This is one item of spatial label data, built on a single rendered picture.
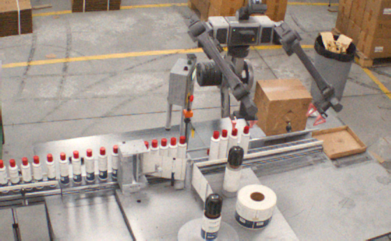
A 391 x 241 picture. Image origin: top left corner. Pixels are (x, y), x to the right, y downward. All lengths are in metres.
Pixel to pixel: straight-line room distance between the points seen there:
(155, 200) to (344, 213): 1.07
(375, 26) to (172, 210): 4.14
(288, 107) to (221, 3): 2.93
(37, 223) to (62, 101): 1.66
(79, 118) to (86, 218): 2.32
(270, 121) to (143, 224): 1.16
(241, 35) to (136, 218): 1.26
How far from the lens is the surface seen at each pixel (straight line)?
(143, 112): 5.38
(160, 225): 2.98
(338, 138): 3.91
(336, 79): 5.74
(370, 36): 6.71
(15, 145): 5.00
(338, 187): 3.49
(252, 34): 3.52
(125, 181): 3.09
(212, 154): 3.36
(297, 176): 3.50
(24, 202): 3.16
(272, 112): 3.65
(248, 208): 2.93
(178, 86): 3.06
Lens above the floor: 2.97
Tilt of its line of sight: 33 degrees down
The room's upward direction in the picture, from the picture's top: 6 degrees clockwise
